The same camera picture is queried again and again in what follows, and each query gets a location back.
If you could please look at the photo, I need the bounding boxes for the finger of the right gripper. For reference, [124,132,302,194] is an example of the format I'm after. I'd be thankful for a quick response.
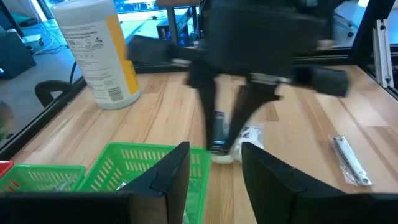
[225,82,280,153]
[186,62,218,151]

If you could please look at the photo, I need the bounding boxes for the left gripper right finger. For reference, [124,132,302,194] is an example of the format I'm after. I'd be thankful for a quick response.
[241,141,346,224]

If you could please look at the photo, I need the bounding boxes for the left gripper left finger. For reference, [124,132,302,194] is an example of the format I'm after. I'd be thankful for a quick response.
[129,141,191,224]

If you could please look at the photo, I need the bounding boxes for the bagged silver nail clipper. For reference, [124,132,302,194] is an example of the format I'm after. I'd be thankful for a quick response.
[328,133,373,187]
[213,109,231,155]

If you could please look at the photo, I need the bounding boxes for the bagged white cotton pads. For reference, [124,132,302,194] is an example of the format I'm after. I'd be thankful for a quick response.
[211,123,265,165]

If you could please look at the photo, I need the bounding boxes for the bagged black hairbrush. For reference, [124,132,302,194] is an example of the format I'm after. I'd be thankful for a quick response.
[49,177,78,192]

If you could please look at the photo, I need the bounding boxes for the green plastic basket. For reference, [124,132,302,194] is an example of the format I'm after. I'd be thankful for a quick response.
[75,141,213,224]
[0,164,87,193]

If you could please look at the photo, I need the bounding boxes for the black computer box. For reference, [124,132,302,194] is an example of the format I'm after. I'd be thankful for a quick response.
[156,18,170,41]

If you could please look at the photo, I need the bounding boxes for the white yellow wipes canister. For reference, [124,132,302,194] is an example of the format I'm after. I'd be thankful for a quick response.
[51,0,142,110]

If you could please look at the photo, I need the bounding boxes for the silver aluminium profile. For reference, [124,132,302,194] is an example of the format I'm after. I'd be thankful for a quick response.
[372,18,395,90]

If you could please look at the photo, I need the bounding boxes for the red plastic basket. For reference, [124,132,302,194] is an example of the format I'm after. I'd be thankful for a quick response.
[0,159,16,180]

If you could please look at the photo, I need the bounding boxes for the black equipment case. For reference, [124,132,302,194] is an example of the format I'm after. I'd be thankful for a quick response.
[0,29,37,79]

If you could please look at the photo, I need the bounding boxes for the black metal post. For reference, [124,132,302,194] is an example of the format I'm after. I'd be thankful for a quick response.
[166,6,180,44]

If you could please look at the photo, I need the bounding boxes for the black frame hook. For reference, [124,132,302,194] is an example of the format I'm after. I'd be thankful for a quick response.
[34,80,76,109]

